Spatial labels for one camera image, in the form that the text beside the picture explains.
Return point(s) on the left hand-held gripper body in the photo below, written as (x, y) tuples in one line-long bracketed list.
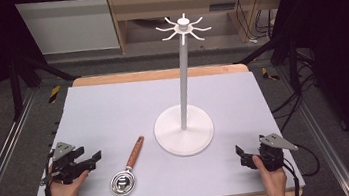
[(65, 167)]

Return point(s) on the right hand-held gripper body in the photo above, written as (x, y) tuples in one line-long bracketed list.
[(271, 155)]

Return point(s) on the person's right hand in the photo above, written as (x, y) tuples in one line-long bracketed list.
[(275, 181)]

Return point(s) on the person's left hand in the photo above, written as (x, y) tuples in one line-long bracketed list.
[(65, 193)]

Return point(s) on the light grey table mat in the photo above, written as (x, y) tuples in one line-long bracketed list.
[(124, 117)]

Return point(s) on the white hook rack stand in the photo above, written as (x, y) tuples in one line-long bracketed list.
[(185, 133)]

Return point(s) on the yellow black floor tape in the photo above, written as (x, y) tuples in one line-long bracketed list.
[(269, 74), (54, 94)]

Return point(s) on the black metal stand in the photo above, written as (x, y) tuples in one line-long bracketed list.
[(292, 63), (16, 90)]

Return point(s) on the wooden table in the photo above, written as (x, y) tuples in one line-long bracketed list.
[(159, 74)]

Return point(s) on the white cabinet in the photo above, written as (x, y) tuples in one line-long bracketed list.
[(69, 27)]

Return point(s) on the wooden desk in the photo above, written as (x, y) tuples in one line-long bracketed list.
[(167, 4)]

